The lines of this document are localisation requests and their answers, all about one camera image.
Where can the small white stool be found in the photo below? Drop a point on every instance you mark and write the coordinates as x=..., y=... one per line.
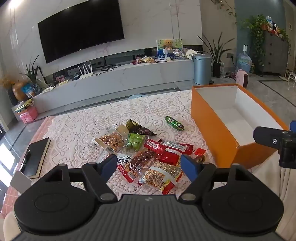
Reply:
x=290, y=76

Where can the digital kitchen scale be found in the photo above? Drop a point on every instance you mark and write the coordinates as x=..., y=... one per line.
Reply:
x=160, y=60

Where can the clear packet white pieces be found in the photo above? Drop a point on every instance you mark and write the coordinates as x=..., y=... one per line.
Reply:
x=105, y=157

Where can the brown teddy bear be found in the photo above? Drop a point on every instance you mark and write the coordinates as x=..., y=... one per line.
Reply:
x=167, y=44

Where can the cream cloth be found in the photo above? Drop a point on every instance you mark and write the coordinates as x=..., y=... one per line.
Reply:
x=277, y=185

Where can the red label dates packet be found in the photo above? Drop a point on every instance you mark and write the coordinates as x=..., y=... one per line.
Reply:
x=142, y=161

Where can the orange cardboard box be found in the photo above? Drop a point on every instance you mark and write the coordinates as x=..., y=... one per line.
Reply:
x=208, y=122

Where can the grey drawer cabinet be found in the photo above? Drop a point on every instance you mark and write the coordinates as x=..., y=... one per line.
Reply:
x=275, y=55

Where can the small red sachet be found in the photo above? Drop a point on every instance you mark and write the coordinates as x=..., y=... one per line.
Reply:
x=199, y=152

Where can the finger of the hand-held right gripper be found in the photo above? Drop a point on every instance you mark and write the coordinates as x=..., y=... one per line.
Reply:
x=293, y=125
x=266, y=136

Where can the purple handheld appliance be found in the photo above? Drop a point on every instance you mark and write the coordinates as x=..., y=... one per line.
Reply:
x=230, y=75

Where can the yellow green books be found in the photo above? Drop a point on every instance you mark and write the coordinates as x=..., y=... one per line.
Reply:
x=23, y=105

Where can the blue snack bag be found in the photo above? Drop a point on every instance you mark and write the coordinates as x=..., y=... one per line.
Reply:
x=27, y=90

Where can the wall climbing vine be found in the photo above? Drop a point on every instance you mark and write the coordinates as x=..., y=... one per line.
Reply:
x=225, y=7

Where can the small green roll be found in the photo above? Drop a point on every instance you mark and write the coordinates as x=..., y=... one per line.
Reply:
x=174, y=122

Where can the pink photo card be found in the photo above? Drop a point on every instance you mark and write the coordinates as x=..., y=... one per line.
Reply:
x=61, y=79

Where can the white papers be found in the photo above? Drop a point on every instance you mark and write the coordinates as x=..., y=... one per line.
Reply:
x=48, y=89

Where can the assorted small ornaments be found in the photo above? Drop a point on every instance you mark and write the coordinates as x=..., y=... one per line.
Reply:
x=274, y=26

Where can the black wall television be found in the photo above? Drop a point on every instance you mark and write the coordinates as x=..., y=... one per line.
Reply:
x=81, y=30

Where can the grey card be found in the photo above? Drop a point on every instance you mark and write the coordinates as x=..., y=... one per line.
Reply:
x=19, y=183

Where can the small black device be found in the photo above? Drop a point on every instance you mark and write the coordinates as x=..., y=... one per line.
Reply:
x=75, y=77

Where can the heap of console snacks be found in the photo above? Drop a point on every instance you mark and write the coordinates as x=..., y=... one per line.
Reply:
x=144, y=59

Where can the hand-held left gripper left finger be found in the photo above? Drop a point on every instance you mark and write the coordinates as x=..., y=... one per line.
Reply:
x=108, y=165

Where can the tall leafy potted plant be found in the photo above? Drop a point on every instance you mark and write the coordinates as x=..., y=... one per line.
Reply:
x=216, y=58

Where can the blue grey trash can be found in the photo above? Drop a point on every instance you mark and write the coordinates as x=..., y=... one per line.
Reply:
x=202, y=68

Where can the trailing pothos plant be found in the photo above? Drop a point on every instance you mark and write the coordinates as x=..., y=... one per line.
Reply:
x=256, y=34

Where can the round brown snack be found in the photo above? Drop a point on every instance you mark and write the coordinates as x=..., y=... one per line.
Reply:
x=200, y=159

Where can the peanut packet red trim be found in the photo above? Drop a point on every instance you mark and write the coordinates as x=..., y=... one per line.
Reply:
x=161, y=173

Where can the dark green brown snack packet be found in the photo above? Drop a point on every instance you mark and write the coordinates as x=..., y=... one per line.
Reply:
x=140, y=128

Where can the plain red snack packet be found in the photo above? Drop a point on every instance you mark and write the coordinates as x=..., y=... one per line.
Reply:
x=168, y=158

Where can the grey marble television console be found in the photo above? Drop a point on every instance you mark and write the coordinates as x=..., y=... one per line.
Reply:
x=115, y=85

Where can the pink checked tablecloth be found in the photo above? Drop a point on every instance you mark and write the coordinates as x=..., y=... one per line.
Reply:
x=38, y=127

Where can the blue water jug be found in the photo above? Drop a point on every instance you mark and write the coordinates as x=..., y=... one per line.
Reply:
x=244, y=62

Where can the black white label packet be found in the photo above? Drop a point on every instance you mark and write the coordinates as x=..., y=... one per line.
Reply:
x=124, y=163

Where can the white router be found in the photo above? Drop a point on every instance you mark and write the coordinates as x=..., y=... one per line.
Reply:
x=85, y=73

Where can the light blue stool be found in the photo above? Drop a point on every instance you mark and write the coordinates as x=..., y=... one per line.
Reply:
x=138, y=96

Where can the green plant in glass vase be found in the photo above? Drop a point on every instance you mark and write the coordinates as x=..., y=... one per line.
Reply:
x=32, y=71

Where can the cream sofa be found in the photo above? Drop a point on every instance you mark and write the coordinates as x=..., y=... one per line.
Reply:
x=5, y=223

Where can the clear mixed nuts packet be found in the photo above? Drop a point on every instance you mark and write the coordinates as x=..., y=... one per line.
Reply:
x=109, y=140

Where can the black notebook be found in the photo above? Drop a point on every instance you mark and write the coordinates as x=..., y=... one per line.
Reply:
x=34, y=157

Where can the light green snack packet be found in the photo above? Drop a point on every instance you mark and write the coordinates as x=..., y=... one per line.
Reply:
x=135, y=141

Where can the pink storage box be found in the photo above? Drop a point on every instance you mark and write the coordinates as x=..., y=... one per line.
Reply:
x=29, y=114

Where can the orange brown vase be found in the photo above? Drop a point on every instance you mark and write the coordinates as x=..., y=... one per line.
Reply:
x=18, y=91

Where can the pink space heater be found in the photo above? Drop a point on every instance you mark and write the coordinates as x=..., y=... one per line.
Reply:
x=241, y=77

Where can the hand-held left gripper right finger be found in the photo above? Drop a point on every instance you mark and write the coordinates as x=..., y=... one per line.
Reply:
x=188, y=168

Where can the long red white snack packet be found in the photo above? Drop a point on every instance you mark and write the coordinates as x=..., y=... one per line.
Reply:
x=178, y=147

